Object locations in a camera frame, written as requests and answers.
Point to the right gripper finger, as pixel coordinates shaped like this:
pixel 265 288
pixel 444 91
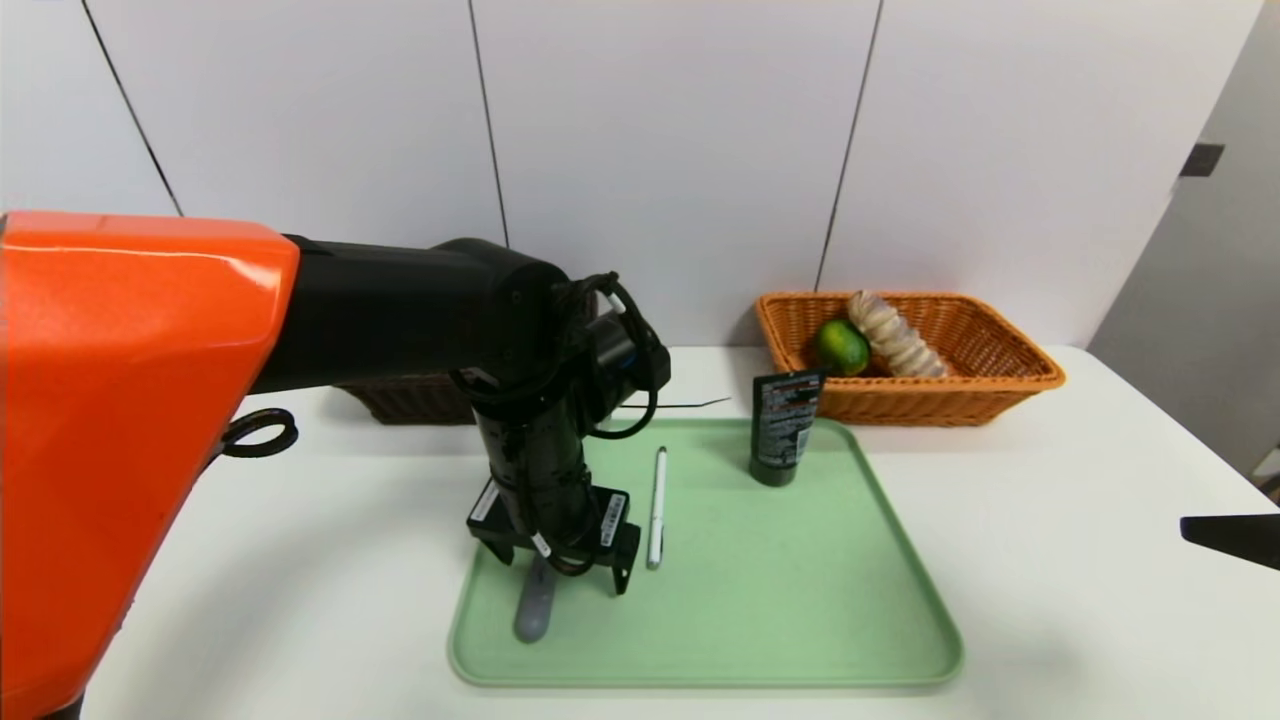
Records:
pixel 1240 540

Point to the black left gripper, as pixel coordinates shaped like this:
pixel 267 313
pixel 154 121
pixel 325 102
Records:
pixel 556 527

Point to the black squeeze tube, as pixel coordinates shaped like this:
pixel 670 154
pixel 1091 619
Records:
pixel 785 430

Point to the green lime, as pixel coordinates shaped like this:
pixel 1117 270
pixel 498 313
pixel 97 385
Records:
pixel 840 350

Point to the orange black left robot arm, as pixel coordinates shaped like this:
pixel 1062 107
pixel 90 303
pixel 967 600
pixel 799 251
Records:
pixel 400 310

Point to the dark brown wicker basket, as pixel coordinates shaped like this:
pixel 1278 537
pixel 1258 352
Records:
pixel 410 400

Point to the orange wicker basket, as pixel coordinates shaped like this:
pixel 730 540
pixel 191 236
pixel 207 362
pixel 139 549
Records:
pixel 1000 400

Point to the white pen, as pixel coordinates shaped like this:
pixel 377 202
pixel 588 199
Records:
pixel 657 510

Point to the light green plastic tray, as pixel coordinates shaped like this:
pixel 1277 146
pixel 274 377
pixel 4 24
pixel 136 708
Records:
pixel 780 600

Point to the dark wall fixture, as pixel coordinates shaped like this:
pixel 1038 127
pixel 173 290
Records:
pixel 1200 161

